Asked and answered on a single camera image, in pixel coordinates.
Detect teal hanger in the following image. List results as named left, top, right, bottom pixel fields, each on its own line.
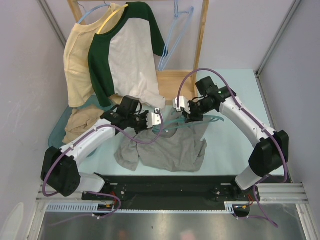
left=162, top=111, right=225, bottom=134

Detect grey t-shirt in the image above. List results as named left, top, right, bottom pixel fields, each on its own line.
left=114, top=108, right=207, bottom=172

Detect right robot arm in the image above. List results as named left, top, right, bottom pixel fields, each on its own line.
left=173, top=76, right=289, bottom=201

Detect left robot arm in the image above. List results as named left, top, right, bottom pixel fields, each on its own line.
left=40, top=96, right=150, bottom=200

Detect beige t-shirt in basket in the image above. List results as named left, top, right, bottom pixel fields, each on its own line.
left=62, top=104, right=104, bottom=144

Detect green and white raglan shirt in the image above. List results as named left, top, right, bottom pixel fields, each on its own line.
left=88, top=2, right=166, bottom=109

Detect cream yellow t-shirt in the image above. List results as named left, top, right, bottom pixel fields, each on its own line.
left=63, top=3, right=121, bottom=108

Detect yellow hanger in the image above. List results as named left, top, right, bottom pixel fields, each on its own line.
left=96, top=4, right=129, bottom=35

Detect light blue hanger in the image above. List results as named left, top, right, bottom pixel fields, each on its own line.
left=77, top=1, right=111, bottom=24

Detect wooden clothes rack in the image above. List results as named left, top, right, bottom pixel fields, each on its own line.
left=67, top=0, right=210, bottom=105

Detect teal plastic basket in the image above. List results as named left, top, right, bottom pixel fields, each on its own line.
left=48, top=95, right=115, bottom=148

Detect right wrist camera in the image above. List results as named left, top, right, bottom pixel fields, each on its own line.
left=172, top=96, right=191, bottom=114

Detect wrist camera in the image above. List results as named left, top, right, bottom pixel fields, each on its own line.
left=146, top=108, right=163, bottom=129
left=172, top=96, right=191, bottom=114

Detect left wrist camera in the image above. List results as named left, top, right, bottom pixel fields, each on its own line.
left=146, top=108, right=163, bottom=129

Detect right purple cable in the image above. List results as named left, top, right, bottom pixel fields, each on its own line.
left=176, top=68, right=288, bottom=183

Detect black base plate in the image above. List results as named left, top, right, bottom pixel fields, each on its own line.
left=81, top=175, right=261, bottom=212

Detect left white cable duct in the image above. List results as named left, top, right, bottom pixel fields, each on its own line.
left=46, top=203, right=114, bottom=213

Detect white cable duct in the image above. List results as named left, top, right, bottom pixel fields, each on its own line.
left=224, top=201, right=235, bottom=215
left=46, top=203, right=114, bottom=213

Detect lavender wire hanger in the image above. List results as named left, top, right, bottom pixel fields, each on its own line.
left=162, top=2, right=195, bottom=72

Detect right white cable duct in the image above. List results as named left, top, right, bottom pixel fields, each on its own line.
left=224, top=201, right=235, bottom=215

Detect blue wire hanger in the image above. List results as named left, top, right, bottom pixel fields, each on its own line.
left=158, top=0, right=180, bottom=72

